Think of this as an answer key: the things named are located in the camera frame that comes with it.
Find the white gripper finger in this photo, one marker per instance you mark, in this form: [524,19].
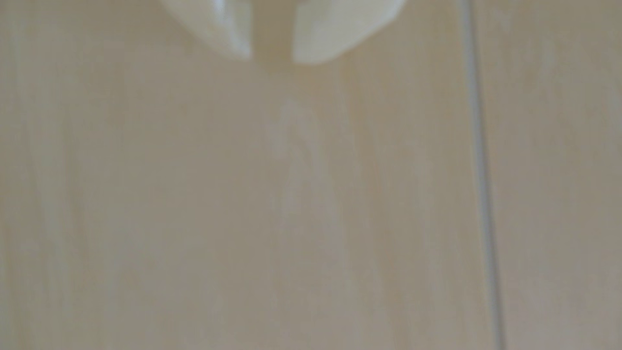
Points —
[330,26]
[223,24]

